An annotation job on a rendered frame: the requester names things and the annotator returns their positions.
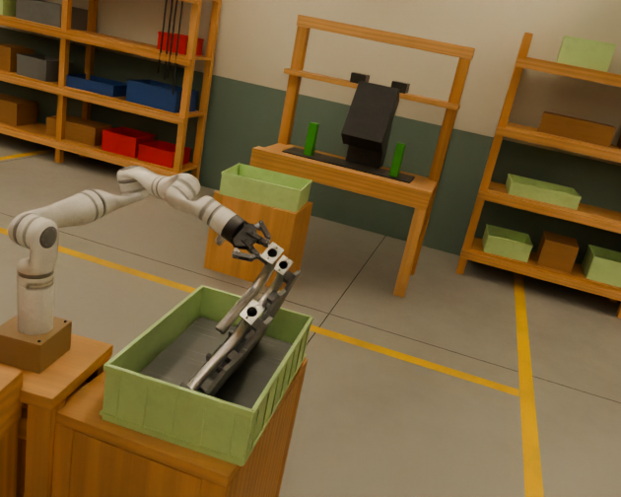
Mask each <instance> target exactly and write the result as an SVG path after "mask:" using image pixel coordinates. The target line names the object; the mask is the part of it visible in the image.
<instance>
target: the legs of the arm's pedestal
mask: <svg viewBox="0 0 621 497"><path fill-rule="evenodd" d="M108 360H109V358H108V359H107V360H106V361H105V362H104V363H103V364H102V365H101V366H100V367H99V368H98V369H97V370H96V371H94V372H93V373H92V374H91V375H90V376H89V377H88V378H87V379H86V380H85V381H84V382H83V383H82V384H80V385H79V386H78V387H77V388H76V389H75V390H74V391H73V392H72V393H71V394H70V395H69V396H67V397H66V398H65V399H64V400H63V401H62V402H61V403H60V404H59V405H58V406H57V407H56V408H55V409H53V410H52V411H49V410H46V409H42V408H39V407H36V406H32V405H29V404H25V403H22V418H21V419H20V420H19V430H18V460H17V491H16V497H51V493H52V475H53V458H54V441H55V424H56V412H57V411H58V410H59V409H60V408H61V407H62V406H63V405H64V404H65V402H66V399H67V398H69V397H70V396H71V395H73V394H74V393H75V392H77V391H78V390H80V389H81V388H82V387H83V386H85V385H86V384H87V383H89V382H90V381H91V380H93V379H94V378H95V377H97V376H98V375H99V374H101V373H102V372H103V371H104V364H105V363H106V362H107V361H108Z"/></svg>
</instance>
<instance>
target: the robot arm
mask: <svg viewBox="0 0 621 497"><path fill-rule="evenodd" d="M117 181H118V184H119V188H120V192H121V194H120V195H114V194H111V193H109V192H106V191H104V190H100V189H97V188H89V189H86V190H84V191H82V192H79V193H77V194H75V195H73V196H70V197H68V198H65V199H63V200H60V201H58V202H55V203H53V204H50V205H47V206H44V207H41V208H37V209H34V210H31V211H27V212H24V213H22V214H20V215H18V216H17V217H15V218H14V219H13V220H12V222H11V223H10V225H9V227H8V236H9V238H10V240H11V241H12V242H14V243H15V244H17V245H19V246H21V247H24V248H27V249H30V256H28V257H25V258H22V259H21V260H19V261H18V263H17V310H18V331H19V332H21V333H24V334H28V335H39V334H44V333H47V332H49V331H51V330H52V329H53V298H54V266H55V263H56V260H57V251H58V237H59V233H58V228H63V227H73V226H82V225H86V224H89V223H92V222H94V221H96V220H98V219H100V218H101V217H103V216H105V215H107V214H109V213H110V212H112V211H114V210H117V209H119V208H121V207H124V206H126V205H129V204H132V203H134V202H137V201H140V200H142V199H144V198H146V197H147V196H149V194H151V195H153V196H154V197H156V198H160V199H164V200H165V201H166V202H167V203H168V204H169V205H170V206H171V207H173V208H175V209H178V210H180V211H183V212H186V213H188V214H191V215H193V216H195V217H197V218H199V219H200V220H201V221H203V222H204V223H205V224H207V225H208V226H209V227H210V228H211V229H212V230H213V231H215V232H216V233H217V234H219V235H218V236H217V238H216V240H215V243H216V244H217V245H219V246H220V245H221V244H222V243H223V242H224V241H225V240H227V241H228V242H230V243H231V244H232V245H233V247H234V251H233V252H232V256H233V258H237V259H241V260H246V261H250V262H252V261H254V260H255V259H259V260H260V261H261V262H263V263H264V264H266V265H267V264H268V265H270V263H268V262H267V261H266V260H264V259H263V258H261V257H260V256H261V255H262V253H259V252H258V251H257V250H256V249H255V248H254V246H253V245H254V244H255V243H257V244H259V245H262V246H264V247H266V248H268V247H269V246H270V245H271V244H270V240H271V235H270V233H269V232H268V230H267V228H266V226H265V224H264V223H263V221H262V220H260V221H259V223H257V224H255V225H253V224H249V223H247V221H246V220H244V219H243V218H241V217H240V216H239V215H237V214H236V213H235V212H233V211H232V210H230V209H229V208H227V207H225V206H223V205H222V204H221V203H219V202H218V201H216V200H215V199H214V198H212V197H211V196H209V195H205V196H203V197H201V198H199V199H198V200H195V201H191V200H192V199H193V198H194V197H195V196H196V195H197V194H198V192H199V190H200V183H199V180H198V179H197V178H196V177H194V176H193V175H190V174H177V175H174V176H170V177H166V176H160V175H157V174H155V173H153V172H152V171H150V170H148V169H146V168H144V167H141V166H129V167H124V168H122V169H120V170H119V171H118V172H117ZM256 229H258V230H259V231H261V232H262V234H263V235H264V237H265V239H266V240H265V239H264V238H262V237H261V236H259V235H257V233H256ZM239 249H246V250H247V251H248V252H249V253H251V254H248V253H243V252H241V251H240V250H239Z"/></svg>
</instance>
